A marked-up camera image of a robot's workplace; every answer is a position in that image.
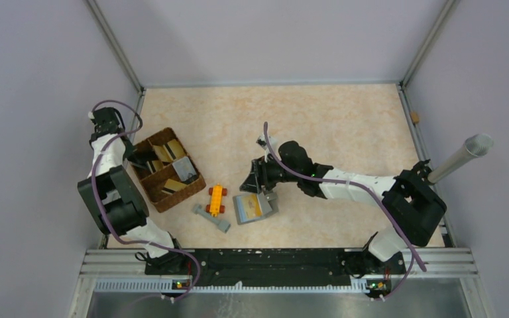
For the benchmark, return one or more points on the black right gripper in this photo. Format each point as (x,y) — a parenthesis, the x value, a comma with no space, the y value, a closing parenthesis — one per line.
(259,175)

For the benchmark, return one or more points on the grey card holder wallet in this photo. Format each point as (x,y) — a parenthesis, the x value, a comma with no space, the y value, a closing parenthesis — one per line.
(268,203)

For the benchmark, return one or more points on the brown woven divided basket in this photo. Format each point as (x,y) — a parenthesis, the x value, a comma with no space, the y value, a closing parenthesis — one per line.
(153,182)

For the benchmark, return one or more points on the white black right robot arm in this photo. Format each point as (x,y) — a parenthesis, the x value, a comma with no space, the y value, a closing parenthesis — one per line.
(412,207)

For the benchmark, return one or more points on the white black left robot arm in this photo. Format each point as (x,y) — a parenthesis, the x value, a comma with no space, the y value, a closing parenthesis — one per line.
(112,198)

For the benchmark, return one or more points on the black shiny credit card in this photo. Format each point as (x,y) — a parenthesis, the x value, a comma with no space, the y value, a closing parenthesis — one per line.
(143,159)

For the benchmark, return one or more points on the gold card in basket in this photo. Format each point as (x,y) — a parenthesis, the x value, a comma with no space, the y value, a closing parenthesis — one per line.
(170,151)

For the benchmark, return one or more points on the grey plastic toy bolt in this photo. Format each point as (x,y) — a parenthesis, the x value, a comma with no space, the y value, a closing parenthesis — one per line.
(221,224)

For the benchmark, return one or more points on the small wooden block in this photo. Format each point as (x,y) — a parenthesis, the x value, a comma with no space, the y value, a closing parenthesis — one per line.
(415,118)

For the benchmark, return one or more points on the silver metal tube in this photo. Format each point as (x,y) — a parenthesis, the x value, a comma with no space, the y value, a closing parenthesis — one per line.
(473,147)

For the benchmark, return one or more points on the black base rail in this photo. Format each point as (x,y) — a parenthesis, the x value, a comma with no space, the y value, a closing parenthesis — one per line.
(273,267)

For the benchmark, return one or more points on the black clamp bracket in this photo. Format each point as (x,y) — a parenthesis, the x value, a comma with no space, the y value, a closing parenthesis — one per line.
(422,168)

